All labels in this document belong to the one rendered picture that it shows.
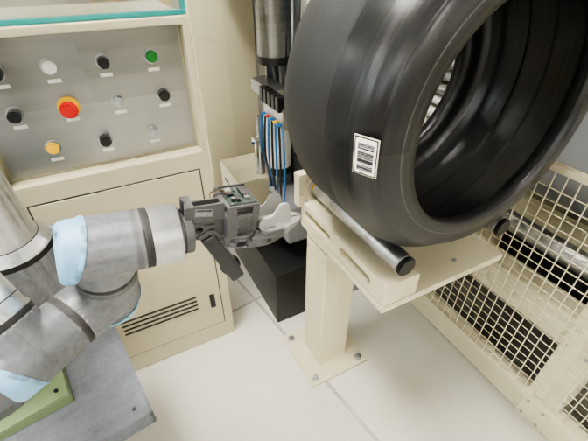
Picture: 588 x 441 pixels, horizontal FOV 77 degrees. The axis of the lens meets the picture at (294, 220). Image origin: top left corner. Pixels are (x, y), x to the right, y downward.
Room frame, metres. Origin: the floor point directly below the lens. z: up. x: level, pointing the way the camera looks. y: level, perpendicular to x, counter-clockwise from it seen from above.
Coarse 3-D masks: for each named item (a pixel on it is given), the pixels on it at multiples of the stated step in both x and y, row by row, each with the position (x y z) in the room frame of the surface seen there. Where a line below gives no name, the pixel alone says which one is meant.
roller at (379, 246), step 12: (312, 192) 0.83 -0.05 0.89; (324, 192) 0.79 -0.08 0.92; (324, 204) 0.78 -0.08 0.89; (336, 204) 0.74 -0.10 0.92; (348, 216) 0.69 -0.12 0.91; (360, 228) 0.65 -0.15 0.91; (372, 240) 0.61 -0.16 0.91; (384, 252) 0.57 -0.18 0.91; (396, 252) 0.56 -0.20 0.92; (396, 264) 0.54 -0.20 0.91; (408, 264) 0.54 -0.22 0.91
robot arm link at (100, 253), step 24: (96, 216) 0.41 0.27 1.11; (120, 216) 0.42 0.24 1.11; (144, 216) 0.43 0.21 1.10; (72, 240) 0.37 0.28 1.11; (96, 240) 0.38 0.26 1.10; (120, 240) 0.39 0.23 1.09; (144, 240) 0.40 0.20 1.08; (72, 264) 0.35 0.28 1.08; (96, 264) 0.36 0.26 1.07; (120, 264) 0.37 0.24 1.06; (144, 264) 0.39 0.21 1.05; (96, 288) 0.37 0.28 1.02
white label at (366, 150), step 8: (360, 136) 0.49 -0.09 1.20; (360, 144) 0.49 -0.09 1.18; (368, 144) 0.48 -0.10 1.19; (376, 144) 0.47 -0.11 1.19; (360, 152) 0.49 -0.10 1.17; (368, 152) 0.48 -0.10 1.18; (376, 152) 0.47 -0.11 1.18; (360, 160) 0.49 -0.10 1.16; (368, 160) 0.48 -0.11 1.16; (376, 160) 0.47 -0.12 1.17; (360, 168) 0.48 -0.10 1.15; (368, 168) 0.48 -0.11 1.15; (376, 168) 0.47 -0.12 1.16; (368, 176) 0.48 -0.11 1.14
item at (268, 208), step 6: (276, 192) 0.55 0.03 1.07; (270, 198) 0.54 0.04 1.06; (276, 198) 0.55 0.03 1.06; (264, 204) 0.54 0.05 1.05; (270, 204) 0.54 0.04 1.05; (276, 204) 0.55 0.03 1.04; (264, 210) 0.54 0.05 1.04; (270, 210) 0.54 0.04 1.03; (258, 216) 0.53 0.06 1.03; (264, 216) 0.53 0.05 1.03
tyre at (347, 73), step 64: (320, 0) 0.67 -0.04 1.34; (384, 0) 0.55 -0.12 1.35; (448, 0) 0.52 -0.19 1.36; (512, 0) 0.90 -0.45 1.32; (576, 0) 0.78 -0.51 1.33; (320, 64) 0.59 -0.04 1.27; (384, 64) 0.50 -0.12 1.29; (448, 64) 0.51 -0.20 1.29; (512, 64) 0.90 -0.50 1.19; (576, 64) 0.77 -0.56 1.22; (320, 128) 0.56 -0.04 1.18; (384, 128) 0.48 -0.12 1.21; (448, 128) 0.92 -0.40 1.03; (512, 128) 0.83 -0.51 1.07; (576, 128) 0.70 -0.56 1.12; (384, 192) 0.49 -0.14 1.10; (448, 192) 0.77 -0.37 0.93; (512, 192) 0.64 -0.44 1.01
